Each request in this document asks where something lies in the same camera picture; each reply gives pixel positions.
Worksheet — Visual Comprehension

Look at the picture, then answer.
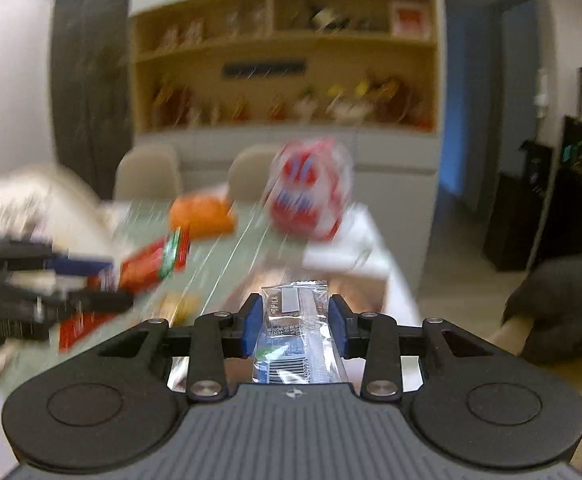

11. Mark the wooden wall shelf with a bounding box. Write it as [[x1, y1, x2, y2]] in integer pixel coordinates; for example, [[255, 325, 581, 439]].
[[128, 0, 440, 137]]

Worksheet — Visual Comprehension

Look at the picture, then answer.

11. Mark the beige dining chair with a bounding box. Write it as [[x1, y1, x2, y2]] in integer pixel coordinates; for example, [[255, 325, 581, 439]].
[[113, 143, 182, 202], [226, 144, 282, 202], [485, 310, 582, 477]]

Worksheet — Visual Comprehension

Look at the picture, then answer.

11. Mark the row of shelf packets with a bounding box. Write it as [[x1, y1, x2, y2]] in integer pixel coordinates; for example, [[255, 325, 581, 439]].
[[150, 71, 435, 127]]

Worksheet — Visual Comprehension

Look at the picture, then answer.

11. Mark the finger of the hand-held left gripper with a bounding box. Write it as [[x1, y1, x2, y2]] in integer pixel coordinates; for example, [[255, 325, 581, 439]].
[[20, 287, 135, 314], [0, 241, 118, 279]]

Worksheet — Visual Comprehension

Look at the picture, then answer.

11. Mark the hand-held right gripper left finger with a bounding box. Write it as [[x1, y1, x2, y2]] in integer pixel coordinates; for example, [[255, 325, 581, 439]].
[[97, 294, 264, 404]]

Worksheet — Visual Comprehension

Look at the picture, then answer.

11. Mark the orange tissue pouch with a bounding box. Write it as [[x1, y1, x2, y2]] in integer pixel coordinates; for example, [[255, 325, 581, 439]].
[[168, 194, 238, 239]]

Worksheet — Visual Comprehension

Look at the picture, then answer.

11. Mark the red white picture frame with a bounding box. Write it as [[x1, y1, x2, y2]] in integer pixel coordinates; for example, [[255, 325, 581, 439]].
[[388, 0, 432, 39]]

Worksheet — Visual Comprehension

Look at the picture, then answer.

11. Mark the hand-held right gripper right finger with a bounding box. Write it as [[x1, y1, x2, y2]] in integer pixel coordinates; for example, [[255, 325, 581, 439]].
[[327, 293, 492, 403]]

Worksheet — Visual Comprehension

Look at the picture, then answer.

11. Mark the red white snack packet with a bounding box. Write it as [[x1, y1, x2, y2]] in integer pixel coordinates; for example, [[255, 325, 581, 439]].
[[58, 309, 108, 352]]

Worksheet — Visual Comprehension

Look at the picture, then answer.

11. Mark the clear snack bar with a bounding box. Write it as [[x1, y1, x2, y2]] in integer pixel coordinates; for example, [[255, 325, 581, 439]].
[[250, 282, 352, 385]]

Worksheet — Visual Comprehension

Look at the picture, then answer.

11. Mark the black wall strip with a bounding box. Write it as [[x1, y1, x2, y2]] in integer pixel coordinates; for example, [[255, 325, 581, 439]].
[[222, 59, 306, 79]]

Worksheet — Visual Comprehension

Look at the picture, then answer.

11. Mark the black garment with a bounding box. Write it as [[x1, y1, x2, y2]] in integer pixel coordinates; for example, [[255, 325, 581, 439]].
[[501, 253, 582, 367]]

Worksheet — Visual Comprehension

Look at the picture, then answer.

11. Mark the pink cardboard box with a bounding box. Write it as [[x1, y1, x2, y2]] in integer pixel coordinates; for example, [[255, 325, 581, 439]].
[[243, 204, 392, 322]]

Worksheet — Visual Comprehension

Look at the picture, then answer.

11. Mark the cream cartoon print bag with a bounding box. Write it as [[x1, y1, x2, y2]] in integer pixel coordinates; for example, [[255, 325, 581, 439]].
[[0, 162, 118, 262]]

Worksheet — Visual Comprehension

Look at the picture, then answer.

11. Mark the red green snack packet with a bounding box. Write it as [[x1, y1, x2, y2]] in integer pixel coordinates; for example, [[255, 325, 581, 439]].
[[98, 227, 192, 295]]

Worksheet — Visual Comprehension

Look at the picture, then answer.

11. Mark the rabbit print plastic bag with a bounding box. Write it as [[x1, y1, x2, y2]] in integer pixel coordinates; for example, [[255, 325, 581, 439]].
[[265, 137, 357, 242]]

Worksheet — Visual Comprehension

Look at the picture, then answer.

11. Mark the black cabinet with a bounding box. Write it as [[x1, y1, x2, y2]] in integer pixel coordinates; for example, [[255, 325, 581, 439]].
[[483, 64, 582, 274]]

